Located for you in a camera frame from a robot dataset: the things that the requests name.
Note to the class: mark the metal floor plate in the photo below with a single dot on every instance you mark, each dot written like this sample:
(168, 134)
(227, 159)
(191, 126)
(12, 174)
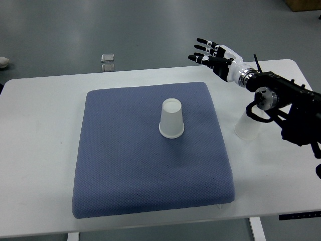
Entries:
(107, 67)
(107, 57)

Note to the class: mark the brown cardboard box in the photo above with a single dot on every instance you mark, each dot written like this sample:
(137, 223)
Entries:
(303, 5)

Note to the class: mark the white shoe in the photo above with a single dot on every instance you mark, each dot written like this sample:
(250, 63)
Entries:
(4, 62)

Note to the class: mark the white paper cup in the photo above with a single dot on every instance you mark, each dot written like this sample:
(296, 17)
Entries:
(171, 121)
(247, 128)

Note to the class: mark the white paper cup on cushion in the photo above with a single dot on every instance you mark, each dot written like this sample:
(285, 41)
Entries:
(171, 121)

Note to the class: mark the white right table leg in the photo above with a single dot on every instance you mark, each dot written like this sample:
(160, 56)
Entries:
(257, 229)

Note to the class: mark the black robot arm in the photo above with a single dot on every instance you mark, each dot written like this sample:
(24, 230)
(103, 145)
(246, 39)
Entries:
(291, 106)

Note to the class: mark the white left table leg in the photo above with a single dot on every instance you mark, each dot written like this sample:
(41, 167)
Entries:
(74, 236)

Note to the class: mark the black table control panel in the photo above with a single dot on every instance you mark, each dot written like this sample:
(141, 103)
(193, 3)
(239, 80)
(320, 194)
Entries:
(301, 215)

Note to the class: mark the lower metal floor plate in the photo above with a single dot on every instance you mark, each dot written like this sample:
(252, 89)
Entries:
(107, 67)

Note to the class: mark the blue mesh cushion pad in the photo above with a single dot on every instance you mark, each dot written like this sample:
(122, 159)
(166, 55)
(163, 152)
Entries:
(124, 164)

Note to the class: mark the white table leg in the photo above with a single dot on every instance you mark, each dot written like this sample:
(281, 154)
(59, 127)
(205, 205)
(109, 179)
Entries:
(74, 236)
(257, 229)

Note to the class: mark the upper metal floor plate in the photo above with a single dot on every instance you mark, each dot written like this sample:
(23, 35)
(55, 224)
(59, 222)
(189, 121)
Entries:
(107, 57)

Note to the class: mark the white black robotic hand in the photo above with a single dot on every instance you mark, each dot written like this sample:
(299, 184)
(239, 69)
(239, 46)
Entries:
(225, 63)

